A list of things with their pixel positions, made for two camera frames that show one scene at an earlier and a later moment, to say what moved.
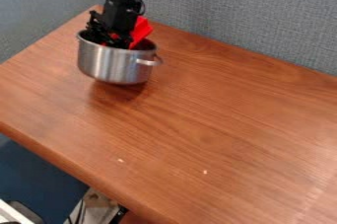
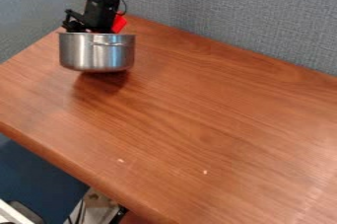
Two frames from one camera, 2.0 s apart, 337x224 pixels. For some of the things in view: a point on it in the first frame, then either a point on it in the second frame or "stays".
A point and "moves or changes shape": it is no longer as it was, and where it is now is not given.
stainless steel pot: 117,65 moves or changes shape
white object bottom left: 14,211 stays
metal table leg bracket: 96,210 stays
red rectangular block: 143,28 moves or changes shape
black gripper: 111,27 to 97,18
